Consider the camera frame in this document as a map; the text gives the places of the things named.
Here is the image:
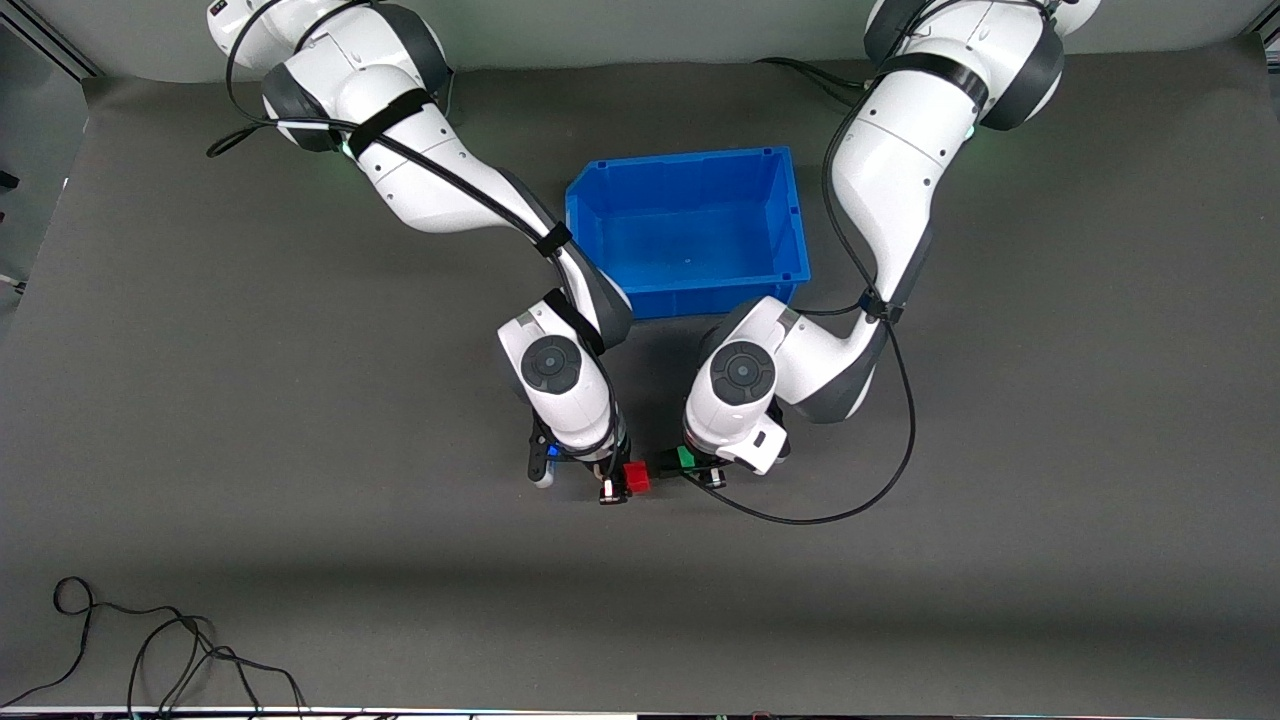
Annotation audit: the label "blue plastic storage bin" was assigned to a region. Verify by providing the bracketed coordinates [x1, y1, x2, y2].
[564, 146, 812, 321]

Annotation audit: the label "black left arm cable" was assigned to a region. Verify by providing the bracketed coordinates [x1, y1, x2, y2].
[680, 60, 918, 527]

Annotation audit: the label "black left arm base cables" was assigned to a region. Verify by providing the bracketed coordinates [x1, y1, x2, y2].
[754, 57, 867, 106]

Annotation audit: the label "thin black loose cable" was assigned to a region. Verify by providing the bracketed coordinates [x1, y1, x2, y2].
[0, 577, 309, 715]

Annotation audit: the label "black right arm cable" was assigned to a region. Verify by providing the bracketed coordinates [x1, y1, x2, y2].
[206, 0, 626, 481]

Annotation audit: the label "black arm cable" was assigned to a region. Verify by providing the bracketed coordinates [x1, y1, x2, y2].
[680, 60, 918, 527]
[206, 0, 626, 481]

